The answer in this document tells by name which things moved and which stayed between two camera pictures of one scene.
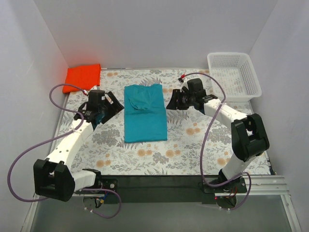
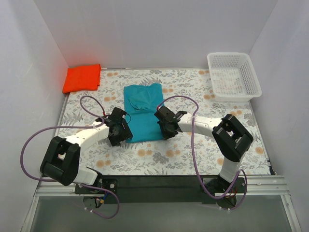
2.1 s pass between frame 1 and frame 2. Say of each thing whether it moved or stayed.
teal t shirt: stayed
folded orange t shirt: stayed
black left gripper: moved
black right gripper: moved
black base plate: stayed
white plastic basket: stayed
